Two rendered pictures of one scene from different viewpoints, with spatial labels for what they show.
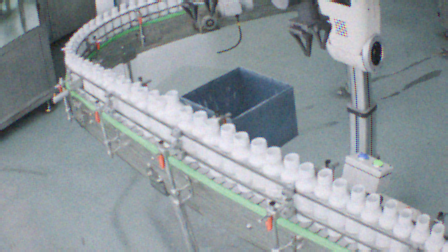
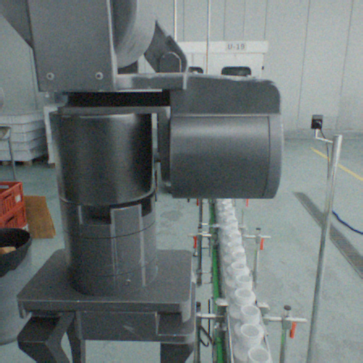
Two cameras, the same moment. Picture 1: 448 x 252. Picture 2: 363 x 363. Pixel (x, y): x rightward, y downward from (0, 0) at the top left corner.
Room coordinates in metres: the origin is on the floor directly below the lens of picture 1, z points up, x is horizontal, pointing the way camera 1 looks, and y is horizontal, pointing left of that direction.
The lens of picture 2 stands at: (1.73, 0.17, 1.61)
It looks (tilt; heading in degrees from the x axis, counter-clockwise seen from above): 17 degrees down; 219
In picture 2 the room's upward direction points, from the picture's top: straight up
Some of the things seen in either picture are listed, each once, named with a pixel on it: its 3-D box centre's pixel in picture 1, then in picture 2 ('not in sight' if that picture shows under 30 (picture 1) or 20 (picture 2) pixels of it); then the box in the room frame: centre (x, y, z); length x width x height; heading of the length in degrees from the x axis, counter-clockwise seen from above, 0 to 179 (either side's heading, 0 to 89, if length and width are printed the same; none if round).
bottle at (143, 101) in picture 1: (147, 111); not in sight; (1.66, 0.24, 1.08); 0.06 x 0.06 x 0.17
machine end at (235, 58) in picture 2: not in sight; (210, 117); (-3.00, -3.03, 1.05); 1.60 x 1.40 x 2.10; 35
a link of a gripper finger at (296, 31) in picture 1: (308, 38); not in sight; (1.22, -0.24, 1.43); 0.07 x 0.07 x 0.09; 34
